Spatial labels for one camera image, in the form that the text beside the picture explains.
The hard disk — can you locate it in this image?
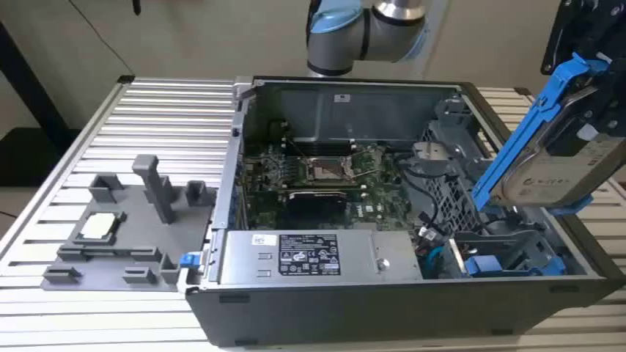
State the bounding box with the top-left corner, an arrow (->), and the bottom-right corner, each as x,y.
471,52 -> 626,217

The black RAM slot row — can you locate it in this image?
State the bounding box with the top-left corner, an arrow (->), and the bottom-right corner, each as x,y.
287,140 -> 358,157

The blue disk carrier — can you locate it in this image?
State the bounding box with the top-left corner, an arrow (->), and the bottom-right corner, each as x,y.
463,255 -> 568,278

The grey metal drive cage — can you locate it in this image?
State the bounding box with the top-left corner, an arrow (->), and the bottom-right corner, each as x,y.
404,98 -> 572,279

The metal socket cover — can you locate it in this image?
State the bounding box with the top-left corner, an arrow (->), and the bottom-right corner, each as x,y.
347,143 -> 388,175

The green motherboard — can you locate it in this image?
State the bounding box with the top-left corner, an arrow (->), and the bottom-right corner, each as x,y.
241,141 -> 422,232

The CPU socket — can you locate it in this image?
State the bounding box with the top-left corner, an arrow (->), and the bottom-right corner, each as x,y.
301,157 -> 353,183

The thin metal locking lever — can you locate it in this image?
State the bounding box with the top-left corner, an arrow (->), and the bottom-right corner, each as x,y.
283,135 -> 309,161

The black graphics card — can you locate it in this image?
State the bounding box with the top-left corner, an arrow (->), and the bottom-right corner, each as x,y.
280,186 -> 366,228

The black power supply label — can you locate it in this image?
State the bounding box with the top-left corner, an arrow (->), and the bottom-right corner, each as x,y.
276,234 -> 341,276

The black open PC case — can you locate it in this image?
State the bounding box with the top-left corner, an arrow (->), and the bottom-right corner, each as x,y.
183,75 -> 626,348

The grey power supply unit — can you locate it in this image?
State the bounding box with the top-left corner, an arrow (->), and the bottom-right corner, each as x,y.
217,230 -> 424,285

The grey parts rack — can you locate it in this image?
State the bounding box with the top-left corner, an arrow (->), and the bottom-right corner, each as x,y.
41,153 -> 219,293

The silver CPU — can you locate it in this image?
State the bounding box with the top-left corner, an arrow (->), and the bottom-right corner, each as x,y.
80,213 -> 121,238

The black metal stand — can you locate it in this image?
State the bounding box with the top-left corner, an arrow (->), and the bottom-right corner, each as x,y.
0,21 -> 79,188

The silver metal bracket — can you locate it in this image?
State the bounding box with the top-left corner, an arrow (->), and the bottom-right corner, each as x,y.
412,142 -> 448,162

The black cable bundle with connectors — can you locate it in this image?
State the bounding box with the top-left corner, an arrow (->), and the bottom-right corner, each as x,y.
396,155 -> 440,243

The blue data cable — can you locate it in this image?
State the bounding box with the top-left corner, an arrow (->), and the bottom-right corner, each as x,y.
423,245 -> 444,279

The thin black wall cable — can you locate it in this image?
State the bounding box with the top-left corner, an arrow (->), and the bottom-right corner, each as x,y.
68,0 -> 133,77

